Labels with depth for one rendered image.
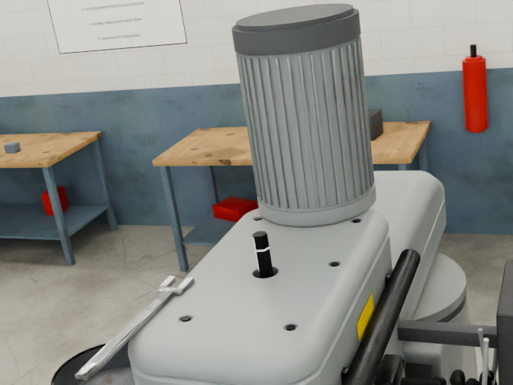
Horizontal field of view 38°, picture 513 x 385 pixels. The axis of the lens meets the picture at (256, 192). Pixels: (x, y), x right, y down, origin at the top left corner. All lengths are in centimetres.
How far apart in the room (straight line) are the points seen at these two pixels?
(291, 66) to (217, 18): 455
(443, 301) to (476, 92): 358
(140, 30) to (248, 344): 517
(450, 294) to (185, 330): 81
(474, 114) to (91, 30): 304
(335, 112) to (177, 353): 45
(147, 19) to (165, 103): 66
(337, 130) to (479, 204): 440
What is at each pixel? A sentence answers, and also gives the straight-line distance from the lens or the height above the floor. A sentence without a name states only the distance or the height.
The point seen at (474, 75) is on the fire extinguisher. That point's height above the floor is 120.
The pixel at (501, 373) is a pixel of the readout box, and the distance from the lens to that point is 130.
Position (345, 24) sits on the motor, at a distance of 113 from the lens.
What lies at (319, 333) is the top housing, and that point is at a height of 188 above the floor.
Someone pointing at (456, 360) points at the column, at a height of 144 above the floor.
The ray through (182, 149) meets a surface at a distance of 537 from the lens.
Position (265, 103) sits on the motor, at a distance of 114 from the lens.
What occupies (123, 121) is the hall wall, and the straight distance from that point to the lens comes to 626.
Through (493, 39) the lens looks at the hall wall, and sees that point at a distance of 518.
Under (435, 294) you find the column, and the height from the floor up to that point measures 156.
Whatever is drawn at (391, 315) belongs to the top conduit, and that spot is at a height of 180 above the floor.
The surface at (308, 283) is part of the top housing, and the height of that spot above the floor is 189.
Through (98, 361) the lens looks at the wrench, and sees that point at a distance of 92.
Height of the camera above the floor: 236
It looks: 20 degrees down
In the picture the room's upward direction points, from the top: 9 degrees counter-clockwise
